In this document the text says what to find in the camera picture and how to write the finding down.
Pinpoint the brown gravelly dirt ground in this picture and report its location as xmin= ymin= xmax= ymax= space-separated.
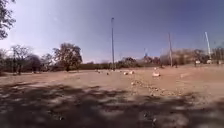
xmin=0 ymin=64 xmax=224 ymax=128

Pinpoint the tall thin dark pole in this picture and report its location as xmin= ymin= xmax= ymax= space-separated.
xmin=110 ymin=17 xmax=116 ymax=70

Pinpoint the distant row of trees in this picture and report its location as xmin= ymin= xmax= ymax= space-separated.
xmin=0 ymin=46 xmax=224 ymax=74

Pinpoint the pale concrete block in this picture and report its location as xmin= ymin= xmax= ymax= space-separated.
xmin=151 ymin=67 xmax=161 ymax=78

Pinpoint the large broad leafy tree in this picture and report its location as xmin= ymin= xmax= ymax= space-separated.
xmin=52 ymin=42 xmax=84 ymax=72

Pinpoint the grey pole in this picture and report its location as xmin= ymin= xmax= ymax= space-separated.
xmin=167 ymin=32 xmax=174 ymax=68

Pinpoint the bare branchy tree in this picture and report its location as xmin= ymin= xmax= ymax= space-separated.
xmin=9 ymin=44 xmax=34 ymax=75

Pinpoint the leaning white pole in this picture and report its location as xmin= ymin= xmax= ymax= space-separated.
xmin=204 ymin=31 xmax=213 ymax=62

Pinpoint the overhanging dark tree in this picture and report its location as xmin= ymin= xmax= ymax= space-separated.
xmin=0 ymin=0 xmax=17 ymax=40

